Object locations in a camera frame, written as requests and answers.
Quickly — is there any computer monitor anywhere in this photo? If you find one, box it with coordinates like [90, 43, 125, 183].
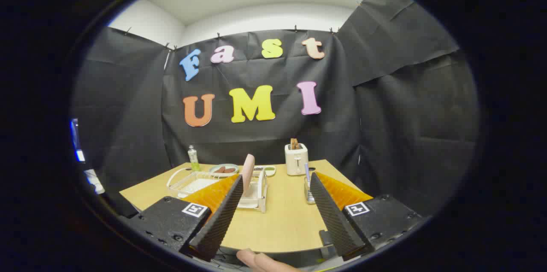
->
[71, 118, 86, 164]

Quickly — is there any black backdrop cloth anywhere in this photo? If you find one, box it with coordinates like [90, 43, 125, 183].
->
[71, 0, 481, 221]

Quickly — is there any metal wire basket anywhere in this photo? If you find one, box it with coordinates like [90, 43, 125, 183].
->
[304, 176, 317, 205]

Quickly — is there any cream toaster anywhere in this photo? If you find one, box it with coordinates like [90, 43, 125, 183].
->
[285, 143, 309, 176]

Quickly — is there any white printed sheet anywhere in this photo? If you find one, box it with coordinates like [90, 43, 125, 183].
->
[84, 170, 105, 195]

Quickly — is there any green squeeze bottle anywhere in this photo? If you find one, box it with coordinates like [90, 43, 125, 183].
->
[188, 145, 200, 172]

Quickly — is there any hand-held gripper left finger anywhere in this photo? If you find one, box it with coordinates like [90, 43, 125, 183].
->
[122, 173, 244, 263]

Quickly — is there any small pale green plate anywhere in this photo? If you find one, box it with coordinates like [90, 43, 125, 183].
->
[209, 164, 240, 175]

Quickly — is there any pink plate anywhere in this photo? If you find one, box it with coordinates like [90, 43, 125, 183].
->
[241, 154, 256, 196]

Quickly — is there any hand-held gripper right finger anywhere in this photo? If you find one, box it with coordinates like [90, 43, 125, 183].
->
[309, 172, 424, 262]

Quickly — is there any white wire dish rack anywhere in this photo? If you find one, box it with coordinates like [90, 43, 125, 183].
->
[166, 165, 269, 214]

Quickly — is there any white drain tray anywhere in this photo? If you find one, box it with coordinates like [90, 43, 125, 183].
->
[177, 177, 223, 198]

